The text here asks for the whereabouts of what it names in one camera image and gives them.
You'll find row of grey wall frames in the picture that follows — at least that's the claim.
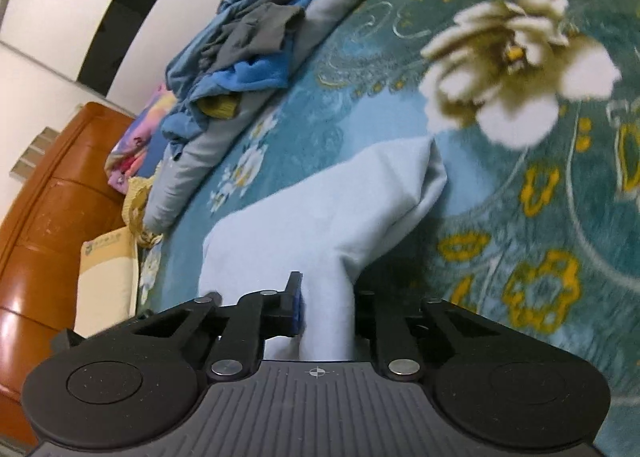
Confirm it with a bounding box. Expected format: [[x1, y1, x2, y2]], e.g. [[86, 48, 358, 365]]
[[10, 126, 63, 180]]

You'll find pink printed folded blanket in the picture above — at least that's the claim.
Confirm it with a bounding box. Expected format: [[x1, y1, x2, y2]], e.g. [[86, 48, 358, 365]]
[[104, 82, 178, 193]]

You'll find pile of blue grey clothes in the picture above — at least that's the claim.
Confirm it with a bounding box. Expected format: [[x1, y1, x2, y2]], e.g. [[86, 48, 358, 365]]
[[192, 0, 327, 103]]

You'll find yellow cartoon blanket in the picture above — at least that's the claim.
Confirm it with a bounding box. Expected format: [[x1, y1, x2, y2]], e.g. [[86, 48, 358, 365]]
[[120, 176, 163, 248]]

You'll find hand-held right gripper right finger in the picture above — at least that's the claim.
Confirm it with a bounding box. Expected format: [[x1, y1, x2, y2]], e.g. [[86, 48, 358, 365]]
[[355, 289, 502, 381]]

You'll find carved wooden headboard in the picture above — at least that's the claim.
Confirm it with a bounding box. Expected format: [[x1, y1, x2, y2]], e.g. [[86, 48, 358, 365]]
[[0, 102, 138, 444]]

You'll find grey blue quilt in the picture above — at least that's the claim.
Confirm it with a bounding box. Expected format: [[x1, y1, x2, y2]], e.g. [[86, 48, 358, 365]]
[[142, 0, 446, 234]]

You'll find light blue garment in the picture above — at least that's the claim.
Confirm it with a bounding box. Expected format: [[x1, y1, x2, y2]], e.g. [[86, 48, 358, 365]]
[[197, 134, 447, 363]]

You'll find cream pillow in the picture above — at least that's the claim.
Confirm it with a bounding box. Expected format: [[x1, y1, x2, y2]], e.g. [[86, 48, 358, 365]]
[[74, 232, 140, 338]]

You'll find blue pillow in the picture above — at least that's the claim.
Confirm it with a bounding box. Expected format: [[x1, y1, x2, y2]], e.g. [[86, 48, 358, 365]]
[[137, 130, 173, 179]]

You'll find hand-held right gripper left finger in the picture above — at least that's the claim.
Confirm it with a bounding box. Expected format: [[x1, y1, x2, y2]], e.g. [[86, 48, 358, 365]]
[[127, 272, 306, 382]]

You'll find white wardrobe with black band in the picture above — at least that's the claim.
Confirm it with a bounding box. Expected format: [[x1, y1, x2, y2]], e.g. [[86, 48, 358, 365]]
[[0, 0, 436, 105]]

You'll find grey garment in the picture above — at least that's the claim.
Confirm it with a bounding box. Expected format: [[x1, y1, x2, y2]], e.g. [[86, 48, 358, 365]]
[[207, 0, 306, 73]]

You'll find dark blue garment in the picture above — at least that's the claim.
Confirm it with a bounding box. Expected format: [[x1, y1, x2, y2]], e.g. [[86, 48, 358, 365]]
[[160, 0, 271, 158]]

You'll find teal floral blanket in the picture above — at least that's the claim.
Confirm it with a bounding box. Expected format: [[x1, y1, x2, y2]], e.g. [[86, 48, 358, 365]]
[[135, 0, 640, 457]]

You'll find mustard yellow garment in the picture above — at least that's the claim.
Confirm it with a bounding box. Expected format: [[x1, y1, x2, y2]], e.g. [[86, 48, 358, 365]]
[[197, 94, 238, 120]]

